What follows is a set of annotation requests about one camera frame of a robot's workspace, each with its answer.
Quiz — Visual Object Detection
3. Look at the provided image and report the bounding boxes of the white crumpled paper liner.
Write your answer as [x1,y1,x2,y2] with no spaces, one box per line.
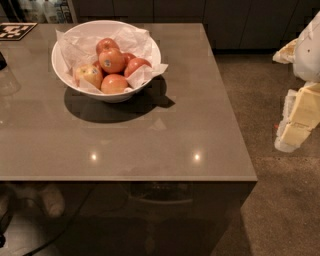
[55,25,169,95]

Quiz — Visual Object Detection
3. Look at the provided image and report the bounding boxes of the black white fiducial marker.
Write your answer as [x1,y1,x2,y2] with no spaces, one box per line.
[0,22,37,41]

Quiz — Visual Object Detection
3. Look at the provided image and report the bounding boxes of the red apple front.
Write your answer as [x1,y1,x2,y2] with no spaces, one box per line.
[101,74,128,94]

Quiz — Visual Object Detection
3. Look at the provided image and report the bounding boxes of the dark cabinet row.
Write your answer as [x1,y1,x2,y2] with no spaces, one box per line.
[72,0,320,50]

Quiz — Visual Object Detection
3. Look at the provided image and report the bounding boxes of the bottles on shelf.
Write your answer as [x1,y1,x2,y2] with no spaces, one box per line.
[17,0,77,24]

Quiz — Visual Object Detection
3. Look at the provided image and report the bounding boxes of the yellow-red apple left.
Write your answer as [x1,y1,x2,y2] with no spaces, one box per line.
[73,64,103,89]

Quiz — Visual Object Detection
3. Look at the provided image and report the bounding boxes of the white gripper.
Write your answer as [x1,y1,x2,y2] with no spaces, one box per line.
[272,11,320,153]

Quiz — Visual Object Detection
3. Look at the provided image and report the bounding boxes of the dark red apple hidden middle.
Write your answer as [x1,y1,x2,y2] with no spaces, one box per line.
[123,52,135,64]

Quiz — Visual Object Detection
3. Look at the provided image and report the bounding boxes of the red apple right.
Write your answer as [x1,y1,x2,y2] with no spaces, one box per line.
[124,58,151,78]

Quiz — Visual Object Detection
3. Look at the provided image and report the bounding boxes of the dark object at left edge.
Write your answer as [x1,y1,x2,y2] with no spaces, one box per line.
[0,52,7,70]

